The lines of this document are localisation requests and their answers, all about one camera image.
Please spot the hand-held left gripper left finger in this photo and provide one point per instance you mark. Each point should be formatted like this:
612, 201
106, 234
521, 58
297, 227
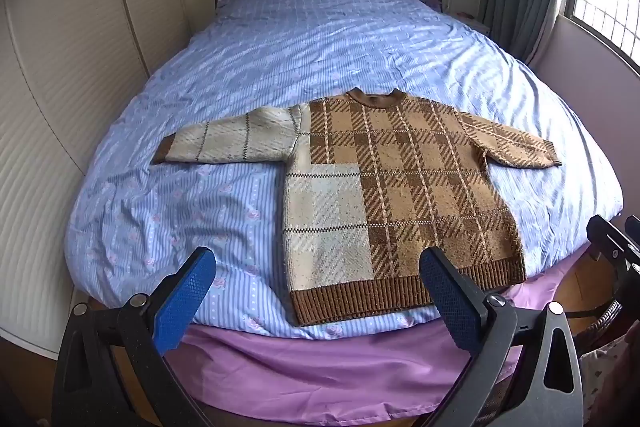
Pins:
182, 302

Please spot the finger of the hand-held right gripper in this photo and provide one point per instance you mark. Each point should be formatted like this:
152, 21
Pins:
612, 242

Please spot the floral beige cloth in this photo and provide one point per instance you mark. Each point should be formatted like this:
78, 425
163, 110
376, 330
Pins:
610, 382

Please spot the purple bed sheet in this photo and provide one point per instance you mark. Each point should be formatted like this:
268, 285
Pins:
300, 367

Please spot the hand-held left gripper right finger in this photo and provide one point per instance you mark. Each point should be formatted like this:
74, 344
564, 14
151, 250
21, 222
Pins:
450, 302

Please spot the white nightstand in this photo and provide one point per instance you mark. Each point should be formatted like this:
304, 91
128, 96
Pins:
480, 27

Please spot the brown beige plaid sweater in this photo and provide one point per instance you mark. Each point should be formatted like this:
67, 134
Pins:
400, 182

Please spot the wooden bed frame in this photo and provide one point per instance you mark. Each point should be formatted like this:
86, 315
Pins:
580, 282

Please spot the blue striped floral duvet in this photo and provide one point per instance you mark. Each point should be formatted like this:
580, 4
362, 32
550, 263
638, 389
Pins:
325, 42

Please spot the white wardrobe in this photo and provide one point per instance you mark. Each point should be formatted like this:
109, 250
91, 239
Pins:
60, 82

